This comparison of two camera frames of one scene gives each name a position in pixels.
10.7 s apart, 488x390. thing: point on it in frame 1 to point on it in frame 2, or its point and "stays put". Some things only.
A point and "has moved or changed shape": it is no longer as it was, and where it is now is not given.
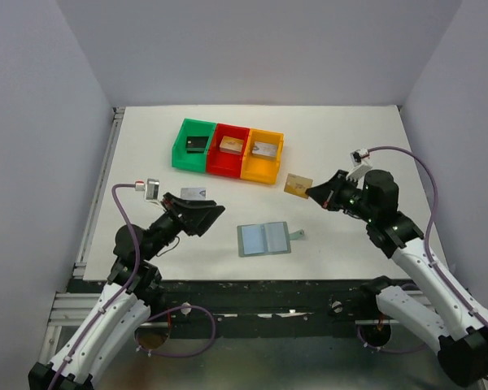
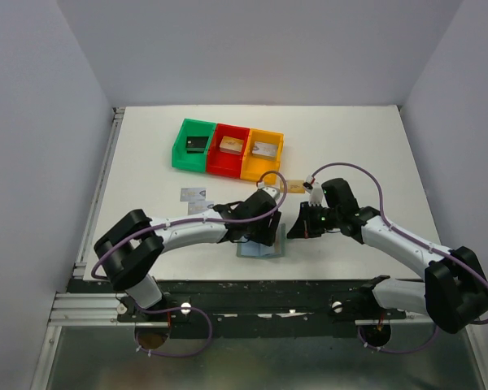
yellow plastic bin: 259,168 stays put
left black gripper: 198,215 to 267,236
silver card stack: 264,150 stays put
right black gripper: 326,193 to 303,227
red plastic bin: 226,163 stays put
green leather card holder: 265,239 stays put
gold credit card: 298,185 has moved or changed shape
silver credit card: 190,192 stays put
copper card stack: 231,145 stays put
